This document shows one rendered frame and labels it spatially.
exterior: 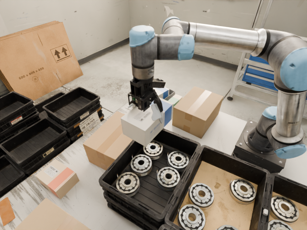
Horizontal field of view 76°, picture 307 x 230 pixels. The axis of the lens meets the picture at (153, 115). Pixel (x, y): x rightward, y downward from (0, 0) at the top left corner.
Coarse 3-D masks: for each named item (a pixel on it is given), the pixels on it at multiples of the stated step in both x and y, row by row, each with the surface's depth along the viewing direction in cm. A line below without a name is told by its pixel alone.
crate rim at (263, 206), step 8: (200, 152) 89; (216, 152) 90; (240, 160) 86; (192, 168) 83; (256, 168) 83; (184, 184) 77; (264, 192) 75; (176, 200) 74; (264, 200) 73; (264, 208) 70; (168, 216) 68; (264, 216) 68; (168, 224) 66
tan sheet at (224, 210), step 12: (204, 168) 94; (216, 168) 94; (204, 180) 90; (216, 180) 90; (228, 180) 90; (216, 192) 85; (228, 192) 85; (216, 204) 81; (228, 204) 81; (240, 204) 81; (252, 204) 81; (216, 216) 78; (228, 216) 78; (240, 216) 78; (204, 228) 75; (216, 228) 75; (240, 228) 75
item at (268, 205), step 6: (276, 174) 81; (270, 180) 79; (288, 180) 79; (270, 186) 77; (300, 186) 77; (306, 186) 77; (270, 198) 73; (270, 204) 71; (264, 222) 67; (264, 228) 65
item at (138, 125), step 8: (168, 104) 83; (128, 112) 79; (136, 112) 79; (144, 112) 79; (152, 112) 79; (168, 112) 82; (128, 120) 75; (136, 120) 75; (144, 120) 75; (152, 120) 75; (168, 120) 86; (128, 128) 77; (136, 128) 73; (144, 128) 72; (152, 128) 75; (160, 128) 82; (128, 136) 80; (136, 136) 77; (144, 136) 73; (152, 136) 78; (144, 144) 76
